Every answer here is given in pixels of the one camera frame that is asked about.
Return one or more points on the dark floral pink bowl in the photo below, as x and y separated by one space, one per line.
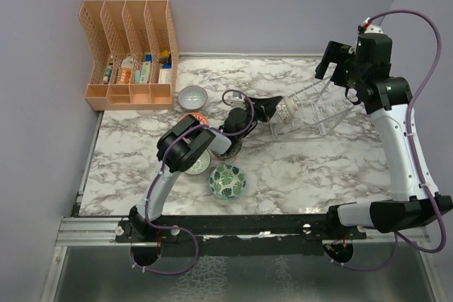
232 151

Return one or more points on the green white box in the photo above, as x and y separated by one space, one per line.
143 73

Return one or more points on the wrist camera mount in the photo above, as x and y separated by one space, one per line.
367 27
236 100

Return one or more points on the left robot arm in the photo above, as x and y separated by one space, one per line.
181 146

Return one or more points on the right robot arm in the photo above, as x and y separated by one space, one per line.
415 199

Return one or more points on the orange white box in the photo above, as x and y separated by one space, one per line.
126 70

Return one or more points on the orange plastic file organizer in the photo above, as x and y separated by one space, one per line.
135 54

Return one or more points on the clear acrylic dish rack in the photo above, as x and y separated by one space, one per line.
322 106

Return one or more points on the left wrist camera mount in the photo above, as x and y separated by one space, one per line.
236 100

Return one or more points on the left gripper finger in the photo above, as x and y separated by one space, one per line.
271 101
268 113

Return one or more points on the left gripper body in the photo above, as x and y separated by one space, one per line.
260 113

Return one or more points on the blue yellow items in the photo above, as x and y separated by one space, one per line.
164 59

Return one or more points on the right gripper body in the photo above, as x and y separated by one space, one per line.
347 72

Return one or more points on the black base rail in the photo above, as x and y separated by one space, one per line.
233 235

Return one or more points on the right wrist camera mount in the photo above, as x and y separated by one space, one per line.
367 27

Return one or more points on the grey blue bowl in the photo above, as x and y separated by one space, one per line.
192 98

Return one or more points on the small bottles in organizer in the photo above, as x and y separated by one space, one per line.
108 70

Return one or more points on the orange white floral bowl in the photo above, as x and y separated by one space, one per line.
200 117

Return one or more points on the white green patterned bowl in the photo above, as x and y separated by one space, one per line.
201 164

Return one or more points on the green leaf pattern bowl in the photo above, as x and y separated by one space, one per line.
227 181

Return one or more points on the white brown lattice bowl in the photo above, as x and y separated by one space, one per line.
286 110

